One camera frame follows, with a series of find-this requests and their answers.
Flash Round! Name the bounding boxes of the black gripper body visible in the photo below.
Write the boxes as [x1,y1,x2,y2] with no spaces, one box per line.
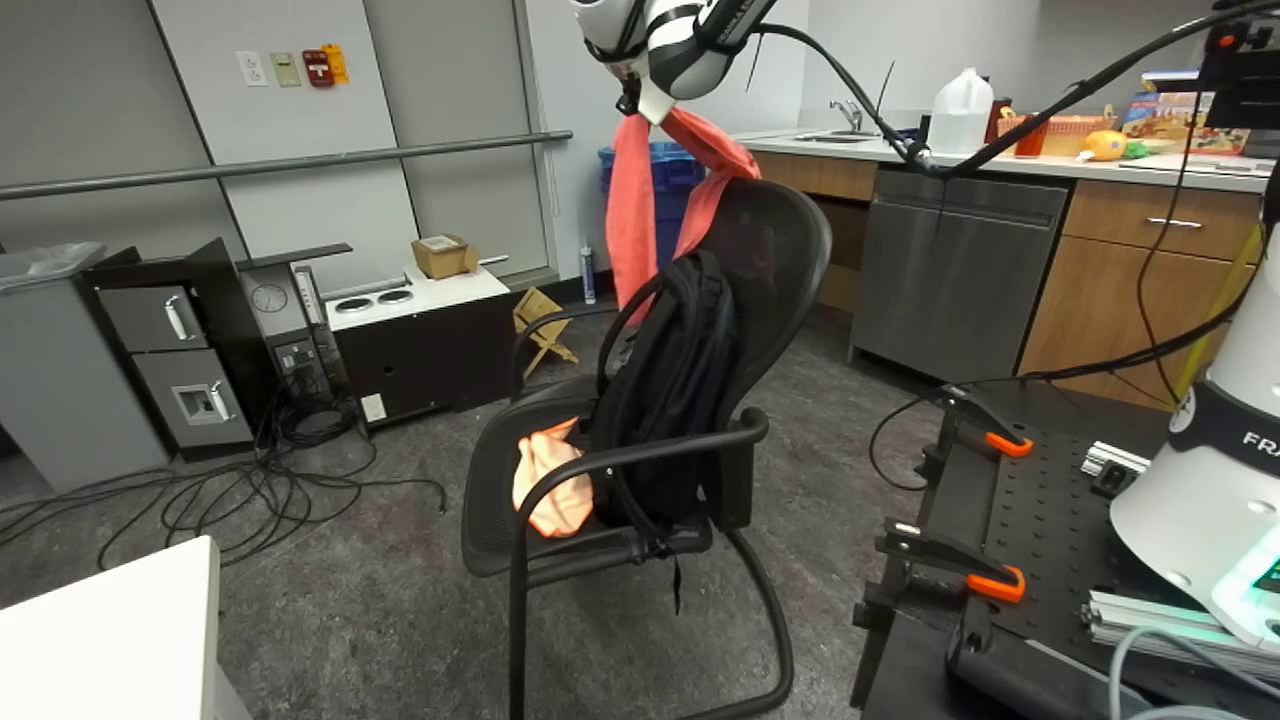
[606,48,679,103]

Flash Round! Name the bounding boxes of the red shirt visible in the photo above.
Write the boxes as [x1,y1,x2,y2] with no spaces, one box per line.
[599,103,765,320]

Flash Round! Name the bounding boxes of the peach towel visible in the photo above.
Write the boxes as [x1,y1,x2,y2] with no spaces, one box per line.
[507,413,599,543]

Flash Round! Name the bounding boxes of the black mesh cantilever chair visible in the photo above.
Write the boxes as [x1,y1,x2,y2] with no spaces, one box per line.
[460,175,841,720]

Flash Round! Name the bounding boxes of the blue recycling bin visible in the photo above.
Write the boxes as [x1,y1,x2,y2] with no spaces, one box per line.
[596,134,716,275]

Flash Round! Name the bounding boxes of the chrome sink faucet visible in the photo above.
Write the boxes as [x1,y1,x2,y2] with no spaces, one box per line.
[826,96,868,141]

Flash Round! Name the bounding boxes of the wooden sink cabinet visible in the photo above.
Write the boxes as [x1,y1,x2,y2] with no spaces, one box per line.
[747,143,883,320]

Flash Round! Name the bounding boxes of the small cardboard box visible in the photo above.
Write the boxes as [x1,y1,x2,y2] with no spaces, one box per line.
[408,233,480,285]

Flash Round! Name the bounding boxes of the black backpack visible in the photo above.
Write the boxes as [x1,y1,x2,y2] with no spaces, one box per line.
[581,249,743,563]

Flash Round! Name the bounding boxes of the red fire alarm pull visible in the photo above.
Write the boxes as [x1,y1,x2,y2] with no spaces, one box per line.
[299,41,354,91]

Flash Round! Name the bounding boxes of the white plastic jug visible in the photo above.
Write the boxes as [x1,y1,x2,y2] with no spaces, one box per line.
[925,62,1001,154]

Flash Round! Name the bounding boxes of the low black white-topped bench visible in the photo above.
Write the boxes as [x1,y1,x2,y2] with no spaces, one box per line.
[319,263,526,432]

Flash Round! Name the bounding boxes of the stainless steel dishwasher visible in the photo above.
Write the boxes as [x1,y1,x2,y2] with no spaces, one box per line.
[853,163,1075,393]

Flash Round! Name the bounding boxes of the brown bottle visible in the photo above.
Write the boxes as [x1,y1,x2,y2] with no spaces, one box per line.
[986,96,1020,146]

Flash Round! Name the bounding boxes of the white kitchen countertop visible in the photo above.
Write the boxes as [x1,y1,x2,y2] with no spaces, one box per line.
[727,124,1280,199]

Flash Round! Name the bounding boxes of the red bottle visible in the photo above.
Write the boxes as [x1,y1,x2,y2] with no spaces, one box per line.
[1012,117,1058,161]

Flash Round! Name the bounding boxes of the tan plastic container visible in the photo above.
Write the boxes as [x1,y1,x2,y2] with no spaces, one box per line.
[1042,113,1121,163]

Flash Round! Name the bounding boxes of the yellow toy fruit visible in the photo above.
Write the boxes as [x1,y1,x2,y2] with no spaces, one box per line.
[1079,128,1132,163]

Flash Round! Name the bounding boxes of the black drawer file cabinet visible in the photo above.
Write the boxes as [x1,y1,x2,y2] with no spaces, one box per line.
[83,235,279,460]

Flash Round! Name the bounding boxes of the wooden cabinet with drawer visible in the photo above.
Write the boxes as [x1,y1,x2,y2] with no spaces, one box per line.
[1017,175,1271,415]

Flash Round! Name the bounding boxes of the colourful printed box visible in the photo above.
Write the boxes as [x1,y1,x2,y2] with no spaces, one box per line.
[1123,74,1261,161]

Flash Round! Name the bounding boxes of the short aluminium extrusion block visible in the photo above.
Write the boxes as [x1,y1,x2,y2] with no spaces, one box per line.
[1075,436,1158,493]

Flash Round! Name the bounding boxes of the black perforated robot table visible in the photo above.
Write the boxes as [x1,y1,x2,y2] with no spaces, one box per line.
[853,376,1280,720]

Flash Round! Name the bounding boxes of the yellow panel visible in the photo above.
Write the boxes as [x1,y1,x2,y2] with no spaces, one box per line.
[1182,215,1271,393]

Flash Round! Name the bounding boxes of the grey metal cabinet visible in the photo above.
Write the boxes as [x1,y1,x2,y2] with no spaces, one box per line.
[0,235,172,495]

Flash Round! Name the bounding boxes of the long aluminium rails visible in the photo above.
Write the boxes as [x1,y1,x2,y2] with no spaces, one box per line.
[1079,584,1280,671]

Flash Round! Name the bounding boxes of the white table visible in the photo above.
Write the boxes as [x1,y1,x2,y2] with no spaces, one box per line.
[0,532,254,720]

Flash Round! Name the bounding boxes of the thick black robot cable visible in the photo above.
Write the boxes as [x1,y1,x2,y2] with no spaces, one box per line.
[743,0,1280,180]

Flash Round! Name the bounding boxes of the grey wall handrail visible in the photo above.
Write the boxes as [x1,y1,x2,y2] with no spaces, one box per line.
[0,128,578,204]

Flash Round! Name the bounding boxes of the white light switch plate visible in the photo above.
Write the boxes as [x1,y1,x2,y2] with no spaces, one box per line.
[233,43,271,91]

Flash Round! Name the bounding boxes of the black orange-handled clamp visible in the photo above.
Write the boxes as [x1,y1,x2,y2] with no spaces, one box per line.
[849,517,1032,713]
[918,379,1042,493]

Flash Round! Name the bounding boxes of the black cable to table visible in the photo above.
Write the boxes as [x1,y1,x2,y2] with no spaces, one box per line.
[863,306,1280,493]

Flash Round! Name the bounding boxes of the tangled black floor cables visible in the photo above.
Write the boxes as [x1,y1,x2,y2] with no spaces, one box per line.
[0,420,452,576]

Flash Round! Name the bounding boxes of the black mounted camera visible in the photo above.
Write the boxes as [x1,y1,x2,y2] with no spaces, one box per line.
[1198,5,1280,132]

